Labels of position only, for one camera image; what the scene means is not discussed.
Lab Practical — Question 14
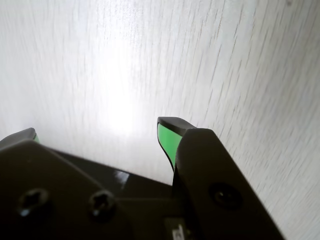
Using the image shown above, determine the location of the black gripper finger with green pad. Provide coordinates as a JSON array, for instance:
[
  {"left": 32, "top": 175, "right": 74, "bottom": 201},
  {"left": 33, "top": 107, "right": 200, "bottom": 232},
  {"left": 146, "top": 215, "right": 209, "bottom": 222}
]
[
  {"left": 0, "top": 127, "right": 131, "bottom": 240},
  {"left": 157, "top": 116, "right": 286, "bottom": 240}
]

